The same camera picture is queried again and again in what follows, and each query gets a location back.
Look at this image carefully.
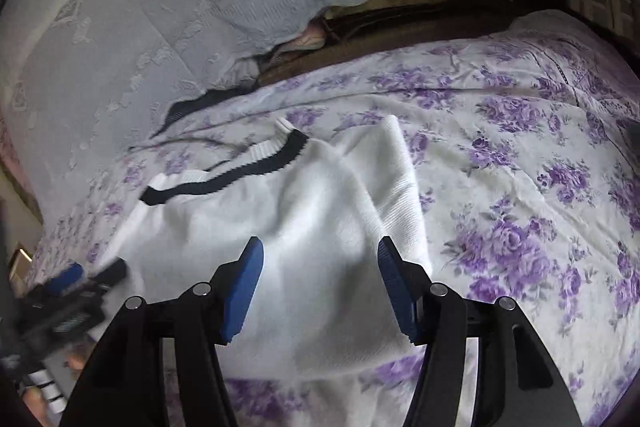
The white knit sweater black trim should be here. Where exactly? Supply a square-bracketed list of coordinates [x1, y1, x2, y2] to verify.
[101, 116, 431, 379]

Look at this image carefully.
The purple floral bed sheet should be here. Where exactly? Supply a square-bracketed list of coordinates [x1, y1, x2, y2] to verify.
[28, 12, 639, 426]

